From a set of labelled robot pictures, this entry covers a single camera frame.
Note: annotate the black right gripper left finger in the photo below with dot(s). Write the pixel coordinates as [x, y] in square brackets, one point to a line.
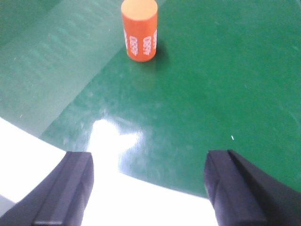
[60, 199]

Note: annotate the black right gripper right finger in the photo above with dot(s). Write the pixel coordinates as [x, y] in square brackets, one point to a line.
[242, 194]

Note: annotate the orange cylindrical capacitor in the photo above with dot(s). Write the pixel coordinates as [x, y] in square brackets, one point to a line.
[140, 24]

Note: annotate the green conveyor belt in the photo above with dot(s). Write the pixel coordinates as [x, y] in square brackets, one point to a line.
[226, 75]

